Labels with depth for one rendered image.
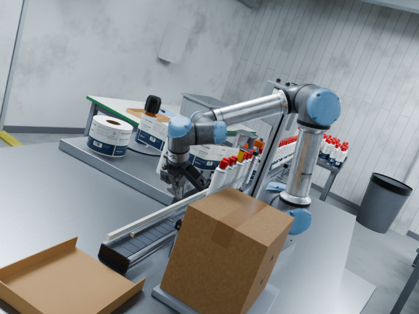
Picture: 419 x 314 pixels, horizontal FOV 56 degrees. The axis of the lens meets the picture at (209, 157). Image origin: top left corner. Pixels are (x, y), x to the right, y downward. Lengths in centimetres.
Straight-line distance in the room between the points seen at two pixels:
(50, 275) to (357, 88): 569
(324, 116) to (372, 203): 437
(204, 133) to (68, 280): 58
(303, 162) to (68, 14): 371
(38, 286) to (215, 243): 46
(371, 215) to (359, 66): 223
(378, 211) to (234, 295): 469
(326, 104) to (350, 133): 502
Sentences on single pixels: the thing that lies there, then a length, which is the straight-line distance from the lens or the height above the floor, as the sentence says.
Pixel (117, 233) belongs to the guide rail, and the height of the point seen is 91.
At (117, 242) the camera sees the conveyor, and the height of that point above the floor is 88.
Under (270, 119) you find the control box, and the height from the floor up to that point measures 131.
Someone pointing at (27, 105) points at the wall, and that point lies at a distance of 474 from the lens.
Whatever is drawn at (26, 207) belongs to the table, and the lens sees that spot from 148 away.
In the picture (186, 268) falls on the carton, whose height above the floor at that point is 95.
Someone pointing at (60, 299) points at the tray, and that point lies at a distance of 110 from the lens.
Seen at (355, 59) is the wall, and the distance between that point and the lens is 647.
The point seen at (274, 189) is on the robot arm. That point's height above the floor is 110.
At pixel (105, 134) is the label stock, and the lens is 196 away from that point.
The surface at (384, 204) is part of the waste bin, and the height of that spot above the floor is 39.
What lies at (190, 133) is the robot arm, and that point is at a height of 126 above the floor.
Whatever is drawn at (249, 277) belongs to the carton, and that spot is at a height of 102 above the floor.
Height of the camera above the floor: 152
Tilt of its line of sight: 15 degrees down
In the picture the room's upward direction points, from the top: 19 degrees clockwise
